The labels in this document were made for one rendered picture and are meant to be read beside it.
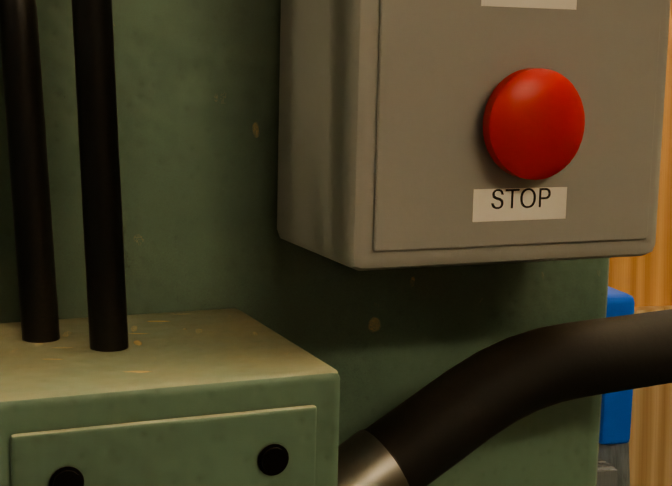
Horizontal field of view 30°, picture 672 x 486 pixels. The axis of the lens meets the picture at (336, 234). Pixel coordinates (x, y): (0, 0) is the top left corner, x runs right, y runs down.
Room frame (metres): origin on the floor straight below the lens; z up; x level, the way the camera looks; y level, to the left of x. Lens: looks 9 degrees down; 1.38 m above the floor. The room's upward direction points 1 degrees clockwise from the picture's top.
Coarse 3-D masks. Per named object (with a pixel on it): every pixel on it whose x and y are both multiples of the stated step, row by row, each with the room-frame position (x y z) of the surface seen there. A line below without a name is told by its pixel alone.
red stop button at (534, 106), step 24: (528, 72) 0.34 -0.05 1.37; (552, 72) 0.34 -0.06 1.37; (504, 96) 0.33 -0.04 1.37; (528, 96) 0.33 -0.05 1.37; (552, 96) 0.34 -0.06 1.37; (576, 96) 0.34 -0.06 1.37; (504, 120) 0.33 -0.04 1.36; (528, 120) 0.33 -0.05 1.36; (552, 120) 0.34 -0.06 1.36; (576, 120) 0.34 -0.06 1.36; (504, 144) 0.33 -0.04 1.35; (528, 144) 0.33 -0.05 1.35; (552, 144) 0.34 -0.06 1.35; (576, 144) 0.34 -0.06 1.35; (504, 168) 0.34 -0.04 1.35; (528, 168) 0.33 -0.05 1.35; (552, 168) 0.34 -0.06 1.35
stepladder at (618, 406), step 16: (608, 288) 1.16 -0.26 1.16; (608, 304) 1.12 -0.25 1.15; (624, 304) 1.13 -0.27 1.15; (608, 400) 1.15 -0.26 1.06; (624, 400) 1.15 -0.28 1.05; (608, 416) 1.15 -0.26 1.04; (624, 416) 1.15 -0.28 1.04; (608, 432) 1.15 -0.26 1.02; (624, 432) 1.15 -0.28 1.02; (608, 448) 1.17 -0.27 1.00; (624, 448) 1.18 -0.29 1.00; (608, 464) 1.15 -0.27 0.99; (624, 464) 1.18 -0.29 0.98; (608, 480) 1.14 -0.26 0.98; (624, 480) 1.18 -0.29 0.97
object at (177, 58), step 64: (64, 0) 0.36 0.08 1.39; (128, 0) 0.36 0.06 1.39; (192, 0) 0.37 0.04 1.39; (256, 0) 0.38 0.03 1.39; (0, 64) 0.35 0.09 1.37; (64, 64) 0.36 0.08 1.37; (128, 64) 0.36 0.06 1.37; (192, 64) 0.37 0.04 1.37; (256, 64) 0.38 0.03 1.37; (0, 128) 0.35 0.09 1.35; (64, 128) 0.36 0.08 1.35; (128, 128) 0.36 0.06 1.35; (192, 128) 0.37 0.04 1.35; (256, 128) 0.38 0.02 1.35; (0, 192) 0.35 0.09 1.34; (64, 192) 0.36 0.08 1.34; (128, 192) 0.36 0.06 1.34; (192, 192) 0.37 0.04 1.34; (256, 192) 0.38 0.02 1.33; (0, 256) 0.35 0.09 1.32; (64, 256) 0.36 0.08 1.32; (128, 256) 0.36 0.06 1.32; (192, 256) 0.37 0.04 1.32; (256, 256) 0.38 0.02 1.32; (320, 256) 0.39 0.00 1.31; (0, 320) 0.35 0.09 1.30; (320, 320) 0.39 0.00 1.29; (384, 320) 0.40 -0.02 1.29; (448, 320) 0.41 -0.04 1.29; (512, 320) 0.42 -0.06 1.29; (576, 320) 0.43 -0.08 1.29; (384, 384) 0.40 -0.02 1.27; (512, 448) 0.42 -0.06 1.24; (576, 448) 0.43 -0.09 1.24
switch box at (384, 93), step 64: (320, 0) 0.35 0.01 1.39; (384, 0) 0.33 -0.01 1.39; (448, 0) 0.33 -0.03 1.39; (640, 0) 0.36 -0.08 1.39; (320, 64) 0.35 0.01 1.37; (384, 64) 0.33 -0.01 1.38; (448, 64) 0.34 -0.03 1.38; (512, 64) 0.34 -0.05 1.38; (576, 64) 0.35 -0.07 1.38; (640, 64) 0.36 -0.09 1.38; (320, 128) 0.35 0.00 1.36; (384, 128) 0.33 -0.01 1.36; (448, 128) 0.34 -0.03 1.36; (640, 128) 0.36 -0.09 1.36; (320, 192) 0.35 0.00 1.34; (384, 192) 0.33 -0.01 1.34; (448, 192) 0.34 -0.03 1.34; (576, 192) 0.35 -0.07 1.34; (640, 192) 0.36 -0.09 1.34; (384, 256) 0.33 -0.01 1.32; (448, 256) 0.34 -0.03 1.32; (512, 256) 0.35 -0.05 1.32; (576, 256) 0.36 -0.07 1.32
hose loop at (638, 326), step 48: (528, 336) 0.38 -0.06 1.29; (576, 336) 0.38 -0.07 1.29; (624, 336) 0.38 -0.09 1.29; (432, 384) 0.36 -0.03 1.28; (480, 384) 0.36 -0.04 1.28; (528, 384) 0.36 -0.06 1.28; (576, 384) 0.37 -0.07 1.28; (624, 384) 0.38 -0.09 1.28; (384, 432) 0.35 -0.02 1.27; (432, 432) 0.35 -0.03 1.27; (480, 432) 0.36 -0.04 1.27; (384, 480) 0.34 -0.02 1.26; (432, 480) 0.35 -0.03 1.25
